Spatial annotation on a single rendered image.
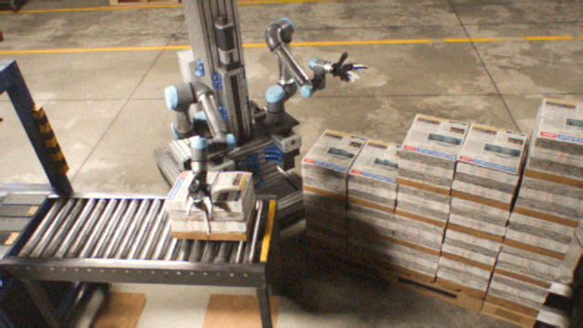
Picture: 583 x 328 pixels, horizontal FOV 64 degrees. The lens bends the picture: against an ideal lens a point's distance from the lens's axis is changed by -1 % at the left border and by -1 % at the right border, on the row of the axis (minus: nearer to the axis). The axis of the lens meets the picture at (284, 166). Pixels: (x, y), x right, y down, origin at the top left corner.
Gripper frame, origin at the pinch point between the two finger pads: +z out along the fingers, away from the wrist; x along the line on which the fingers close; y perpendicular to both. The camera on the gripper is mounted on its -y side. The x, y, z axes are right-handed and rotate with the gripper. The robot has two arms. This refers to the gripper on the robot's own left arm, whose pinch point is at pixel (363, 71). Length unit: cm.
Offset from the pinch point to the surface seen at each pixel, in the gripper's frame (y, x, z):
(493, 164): 13, 33, 84
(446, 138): 14, 21, 58
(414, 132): 13.9, 24.3, 40.9
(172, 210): 5, 130, -38
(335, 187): 48, 50, 5
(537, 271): 70, 42, 119
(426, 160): 16, 41, 54
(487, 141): 15, 15, 77
